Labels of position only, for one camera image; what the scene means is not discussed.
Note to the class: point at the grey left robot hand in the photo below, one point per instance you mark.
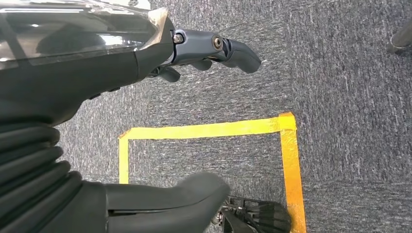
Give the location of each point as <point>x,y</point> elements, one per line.
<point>64,80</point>

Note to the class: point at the stainless steel workbench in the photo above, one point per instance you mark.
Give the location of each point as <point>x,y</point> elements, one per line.
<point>402,38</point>

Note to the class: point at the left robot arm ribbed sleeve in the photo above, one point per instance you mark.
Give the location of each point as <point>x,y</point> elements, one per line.
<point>25,177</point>

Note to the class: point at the yellow floor tape square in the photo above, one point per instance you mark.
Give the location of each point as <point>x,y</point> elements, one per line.
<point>209,130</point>

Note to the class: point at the black left robot foot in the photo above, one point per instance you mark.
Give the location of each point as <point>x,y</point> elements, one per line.
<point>264,215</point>

